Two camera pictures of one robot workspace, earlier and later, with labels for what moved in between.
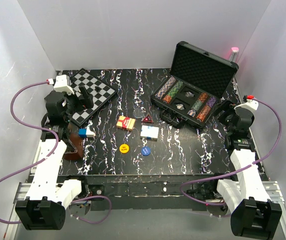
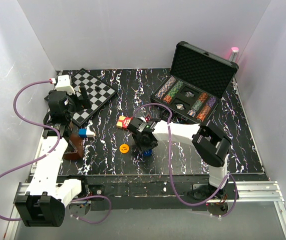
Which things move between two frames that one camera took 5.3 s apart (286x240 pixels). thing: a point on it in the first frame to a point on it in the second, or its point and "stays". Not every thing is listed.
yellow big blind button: [124, 148] stays
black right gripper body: [226, 117] to [141, 144]
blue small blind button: [146, 150] stays
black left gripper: [87, 98] stays
